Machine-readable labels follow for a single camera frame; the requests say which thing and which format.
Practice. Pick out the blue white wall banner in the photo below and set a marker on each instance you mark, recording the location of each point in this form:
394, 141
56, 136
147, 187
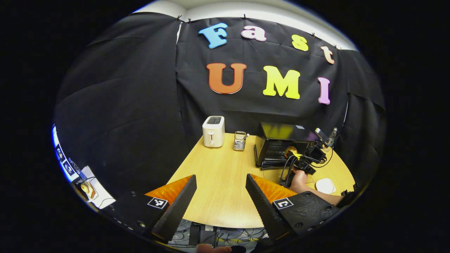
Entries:
61, 154

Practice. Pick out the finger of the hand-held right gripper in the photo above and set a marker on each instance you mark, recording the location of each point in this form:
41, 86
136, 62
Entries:
299, 158

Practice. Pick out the yellow bread bun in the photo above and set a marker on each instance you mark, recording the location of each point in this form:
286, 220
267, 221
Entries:
290, 150

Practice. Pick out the brown round item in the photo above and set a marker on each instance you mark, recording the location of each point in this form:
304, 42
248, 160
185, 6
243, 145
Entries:
88, 189

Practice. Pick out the black power box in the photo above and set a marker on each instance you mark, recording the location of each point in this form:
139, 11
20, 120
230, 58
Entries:
200, 233

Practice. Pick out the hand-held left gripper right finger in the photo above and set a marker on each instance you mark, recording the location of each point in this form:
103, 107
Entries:
262, 207

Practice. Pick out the black electric oven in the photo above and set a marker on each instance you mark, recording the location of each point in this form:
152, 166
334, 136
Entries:
281, 131

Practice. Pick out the clear plastic water bottle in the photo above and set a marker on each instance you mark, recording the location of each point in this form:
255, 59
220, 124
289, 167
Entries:
333, 138

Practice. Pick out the white flat board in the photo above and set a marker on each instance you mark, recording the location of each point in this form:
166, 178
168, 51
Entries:
102, 195

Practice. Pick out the white toaster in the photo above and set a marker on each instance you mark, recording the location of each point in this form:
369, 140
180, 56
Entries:
213, 135

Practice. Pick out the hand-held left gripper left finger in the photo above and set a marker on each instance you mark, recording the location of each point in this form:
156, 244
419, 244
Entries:
177, 211

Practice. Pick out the white square plate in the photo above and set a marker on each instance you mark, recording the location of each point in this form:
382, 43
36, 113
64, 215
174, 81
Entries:
325, 186

